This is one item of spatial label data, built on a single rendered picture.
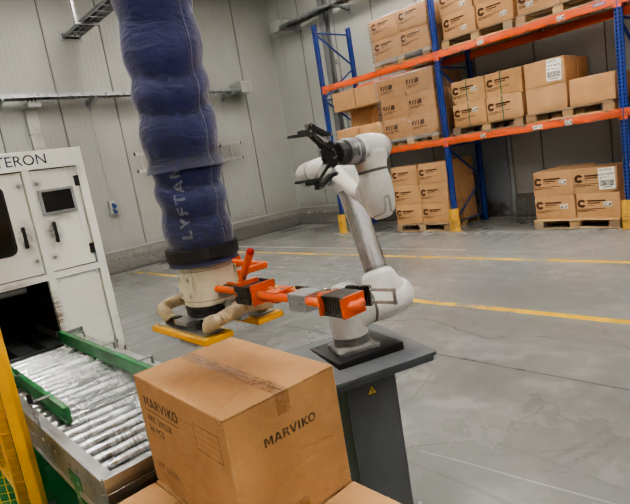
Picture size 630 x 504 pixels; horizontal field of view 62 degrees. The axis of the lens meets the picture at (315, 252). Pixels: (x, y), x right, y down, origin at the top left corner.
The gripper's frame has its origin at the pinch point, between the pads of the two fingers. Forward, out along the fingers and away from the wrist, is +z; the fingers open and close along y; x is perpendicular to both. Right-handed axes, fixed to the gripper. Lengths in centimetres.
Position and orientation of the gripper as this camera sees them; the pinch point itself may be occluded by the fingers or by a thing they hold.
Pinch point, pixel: (296, 159)
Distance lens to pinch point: 158.9
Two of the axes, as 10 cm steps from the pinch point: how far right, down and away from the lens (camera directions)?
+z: -7.2, 2.3, -6.5
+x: -6.7, -0.2, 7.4
